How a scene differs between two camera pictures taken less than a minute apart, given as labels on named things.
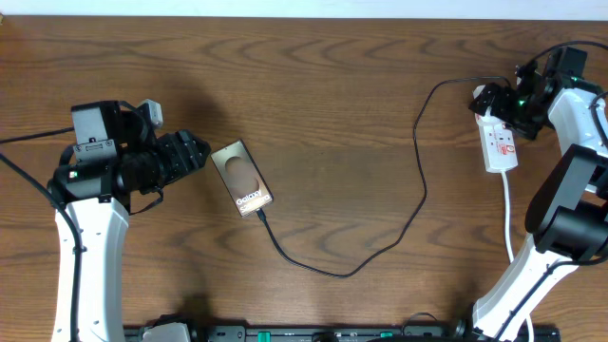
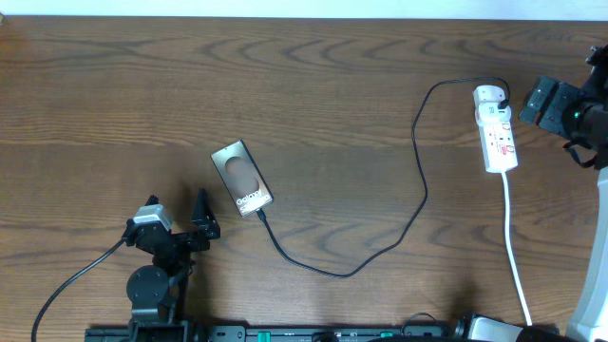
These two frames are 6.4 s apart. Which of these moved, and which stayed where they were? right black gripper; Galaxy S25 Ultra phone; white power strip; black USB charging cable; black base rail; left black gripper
Moved: left black gripper; right black gripper
Stayed: black USB charging cable; Galaxy S25 Ultra phone; black base rail; white power strip
